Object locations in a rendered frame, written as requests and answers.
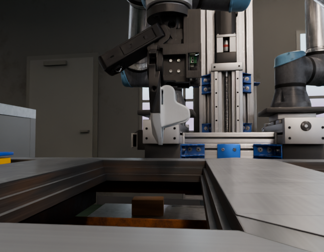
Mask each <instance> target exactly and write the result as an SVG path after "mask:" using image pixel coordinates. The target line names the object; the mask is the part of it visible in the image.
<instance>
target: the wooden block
mask: <svg viewBox="0 0 324 252"><path fill-rule="evenodd" d="M163 214H164V197H163V196H134V197H133V199H132V216H163Z"/></svg>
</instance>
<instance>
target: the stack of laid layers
mask: <svg viewBox="0 0 324 252"><path fill-rule="evenodd" d="M285 163H289V164H292V165H296V166H300V167H303V168H307V169H311V170H315V171H319V172H323V173H324V162H285ZM105 181H146V182H200V183H201V189H202V196H203V203H204V209H205V216H206V222H207V229H208V230H237V231H242V232H246V233H249V234H253V235H256V236H260V237H263V238H266V239H270V240H273V241H277V242H280V243H283V244H287V245H290V246H294V247H297V248H300V249H304V250H307V251H311V252H324V237H321V236H317V235H313V234H309V233H305V232H301V231H297V230H293V229H289V228H285V227H281V226H277V225H273V224H269V223H265V222H261V221H257V220H253V219H249V218H245V217H241V216H237V215H236V214H235V213H234V211H233V209H232V207H231V205H230V204H229V202H228V200H227V198H226V196H225V195H224V193H223V191H222V189H221V187H220V186H219V184H218V182H217V180H216V179H215V177H214V175H213V173H212V171H211V170H210V168H209V166H208V164H207V162H206V161H155V160H102V161H97V162H93V163H89V164H84V165H80V166H76V167H72V168H67V169H63V170H59V171H54V172H50V173H46V174H42V175H37V176H33V177H29V178H24V179H20V180H16V181H11V182H7V183H3V184H0V223H18V222H20V221H22V220H25V219H27V218H29V217H31V216H33V215H35V214H37V213H39V212H41V211H43V210H46V209H48V208H50V207H52V206H54V205H56V204H58V203H60V202H62V201H65V200H67V199H69V198H71V197H73V196H75V195H77V194H79V193H81V192H84V191H86V190H88V189H90V188H92V187H94V186H96V185H98V184H100V183H103V182H105Z"/></svg>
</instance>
